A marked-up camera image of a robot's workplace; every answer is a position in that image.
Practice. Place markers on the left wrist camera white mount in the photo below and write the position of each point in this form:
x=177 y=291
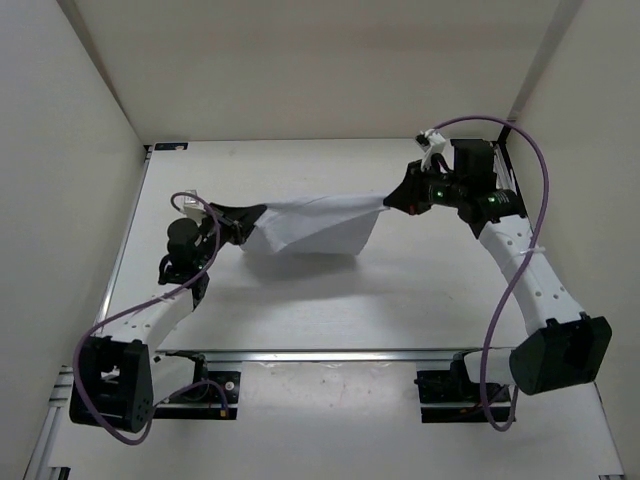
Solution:
x=191 y=207

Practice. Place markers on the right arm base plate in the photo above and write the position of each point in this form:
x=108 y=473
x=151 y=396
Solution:
x=445 y=399

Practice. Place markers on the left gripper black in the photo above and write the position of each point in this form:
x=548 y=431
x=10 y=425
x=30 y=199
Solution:
x=237 y=221

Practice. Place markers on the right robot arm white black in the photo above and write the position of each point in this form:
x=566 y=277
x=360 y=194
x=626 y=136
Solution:
x=564 y=346

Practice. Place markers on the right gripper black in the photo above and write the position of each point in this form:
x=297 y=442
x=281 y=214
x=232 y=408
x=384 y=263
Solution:
x=407 y=197

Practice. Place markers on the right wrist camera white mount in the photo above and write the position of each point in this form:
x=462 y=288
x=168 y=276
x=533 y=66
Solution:
x=431 y=142

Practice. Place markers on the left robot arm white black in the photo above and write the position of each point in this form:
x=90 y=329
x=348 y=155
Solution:
x=121 y=377

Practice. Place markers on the white front cover board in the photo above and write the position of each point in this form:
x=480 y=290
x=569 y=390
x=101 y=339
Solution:
x=351 y=421

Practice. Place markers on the white skirt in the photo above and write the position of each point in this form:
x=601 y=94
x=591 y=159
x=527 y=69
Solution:
x=332 y=224

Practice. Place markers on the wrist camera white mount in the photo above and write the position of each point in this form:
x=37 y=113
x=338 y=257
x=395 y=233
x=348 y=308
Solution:
x=191 y=207
x=431 y=142

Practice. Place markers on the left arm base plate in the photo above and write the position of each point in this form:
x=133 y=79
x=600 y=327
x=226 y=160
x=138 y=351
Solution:
x=205 y=402

